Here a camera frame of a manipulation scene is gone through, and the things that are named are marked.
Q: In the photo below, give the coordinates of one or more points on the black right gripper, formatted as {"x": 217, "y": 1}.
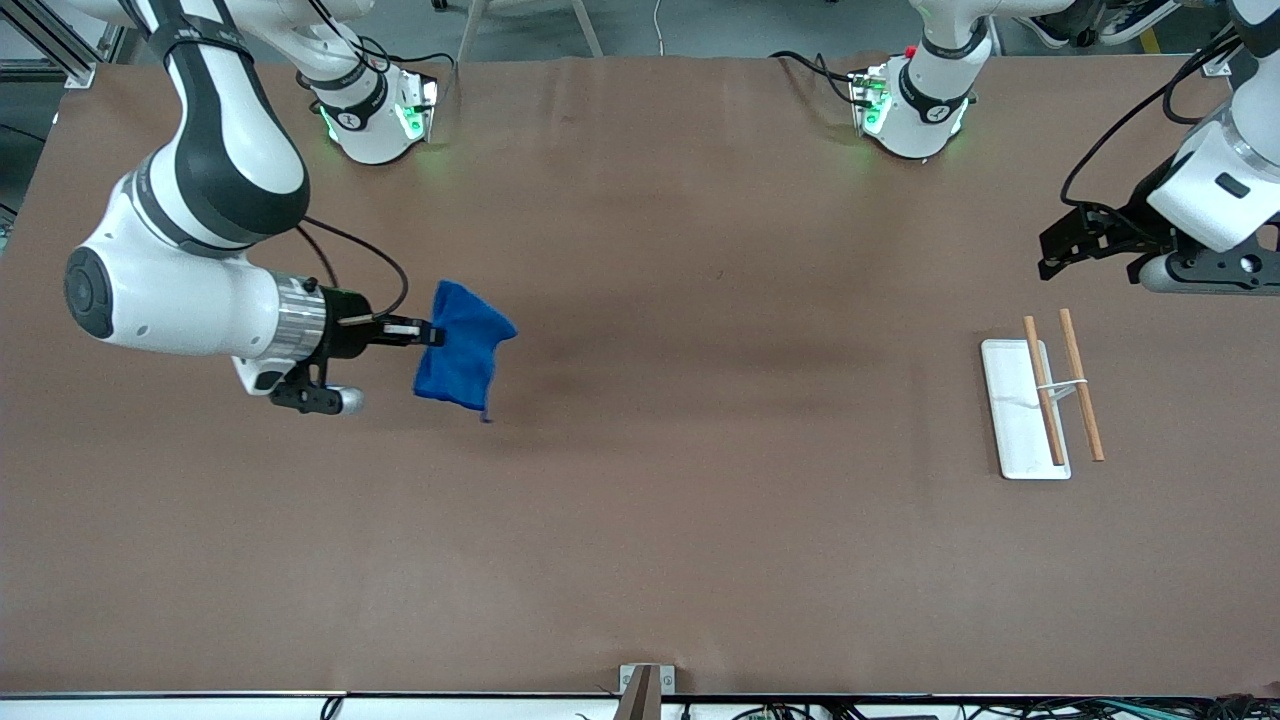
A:
{"x": 347, "y": 324}

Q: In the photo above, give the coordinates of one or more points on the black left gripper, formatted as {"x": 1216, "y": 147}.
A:
{"x": 1128, "y": 222}

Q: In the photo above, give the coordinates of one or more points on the blue microfibre towel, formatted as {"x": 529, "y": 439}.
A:
{"x": 462, "y": 350}

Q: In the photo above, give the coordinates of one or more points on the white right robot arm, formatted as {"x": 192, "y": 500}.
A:
{"x": 210, "y": 160}

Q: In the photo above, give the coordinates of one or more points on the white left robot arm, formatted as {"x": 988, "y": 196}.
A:
{"x": 1215, "y": 190}

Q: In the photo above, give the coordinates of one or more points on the white rack with wooden bars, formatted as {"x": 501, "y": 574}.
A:
{"x": 1022, "y": 420}

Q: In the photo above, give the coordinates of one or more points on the dark sneaker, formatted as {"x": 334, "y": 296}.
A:
{"x": 1140, "y": 20}
{"x": 1050, "y": 32}

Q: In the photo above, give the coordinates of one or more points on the wooden stand leg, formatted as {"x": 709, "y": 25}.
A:
{"x": 470, "y": 30}
{"x": 588, "y": 28}

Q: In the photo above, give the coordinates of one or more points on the aluminium frame profile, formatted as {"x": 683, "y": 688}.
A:
{"x": 1218, "y": 66}
{"x": 60, "y": 45}

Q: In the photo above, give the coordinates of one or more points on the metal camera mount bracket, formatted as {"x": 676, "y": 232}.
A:
{"x": 645, "y": 690}

